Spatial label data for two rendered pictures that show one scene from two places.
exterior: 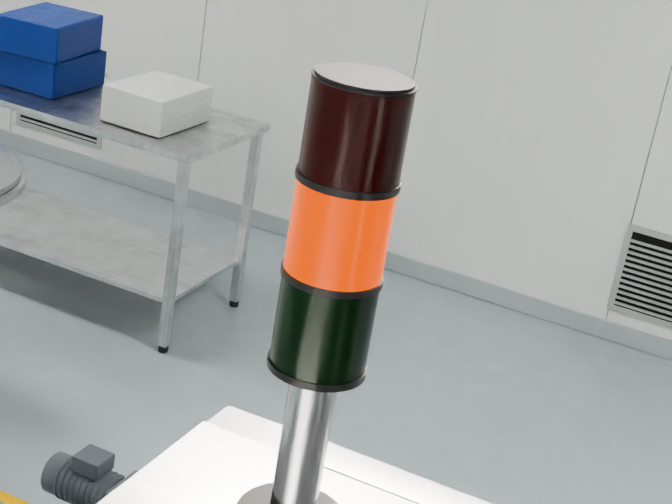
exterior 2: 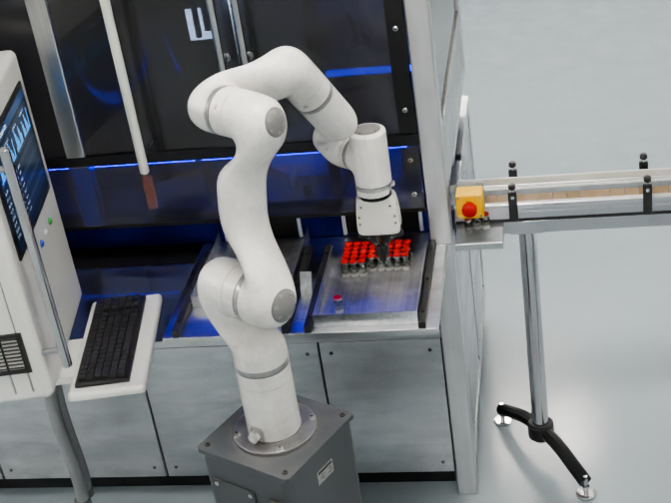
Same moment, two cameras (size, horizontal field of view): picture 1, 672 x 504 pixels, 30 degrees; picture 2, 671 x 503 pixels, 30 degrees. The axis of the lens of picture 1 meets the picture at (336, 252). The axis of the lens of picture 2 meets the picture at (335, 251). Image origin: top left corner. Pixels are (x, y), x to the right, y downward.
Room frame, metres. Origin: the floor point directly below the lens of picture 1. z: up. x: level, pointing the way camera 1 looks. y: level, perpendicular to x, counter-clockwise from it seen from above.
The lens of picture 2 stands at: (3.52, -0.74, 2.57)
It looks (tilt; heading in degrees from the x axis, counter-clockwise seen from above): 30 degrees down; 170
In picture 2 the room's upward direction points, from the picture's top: 9 degrees counter-clockwise
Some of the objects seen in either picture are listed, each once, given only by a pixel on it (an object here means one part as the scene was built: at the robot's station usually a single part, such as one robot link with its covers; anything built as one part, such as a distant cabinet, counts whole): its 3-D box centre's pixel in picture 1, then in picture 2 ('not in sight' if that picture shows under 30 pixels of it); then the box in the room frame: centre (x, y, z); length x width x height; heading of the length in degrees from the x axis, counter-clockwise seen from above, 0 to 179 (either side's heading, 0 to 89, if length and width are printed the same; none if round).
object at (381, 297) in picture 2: not in sight; (372, 282); (0.81, -0.20, 0.90); 0.34 x 0.26 x 0.04; 158
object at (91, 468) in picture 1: (105, 486); not in sight; (2.38, 0.42, 0.90); 0.28 x 0.12 x 0.14; 68
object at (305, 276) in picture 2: not in sight; (303, 294); (0.81, -0.39, 0.91); 0.14 x 0.03 x 0.06; 159
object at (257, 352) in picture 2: not in sight; (242, 311); (1.23, -0.58, 1.16); 0.19 x 0.12 x 0.24; 35
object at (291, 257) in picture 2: not in sight; (252, 265); (0.58, -0.48, 0.90); 0.34 x 0.26 x 0.04; 158
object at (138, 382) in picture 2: not in sight; (102, 346); (0.63, -0.92, 0.79); 0.45 x 0.28 x 0.03; 168
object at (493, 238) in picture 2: not in sight; (479, 234); (0.65, 0.14, 0.87); 0.14 x 0.13 x 0.02; 158
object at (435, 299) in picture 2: not in sight; (312, 284); (0.71, -0.35, 0.87); 0.70 x 0.48 x 0.02; 68
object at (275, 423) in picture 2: not in sight; (269, 396); (1.26, -0.56, 0.95); 0.19 x 0.19 x 0.18
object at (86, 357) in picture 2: not in sight; (111, 337); (0.64, -0.89, 0.82); 0.40 x 0.14 x 0.02; 168
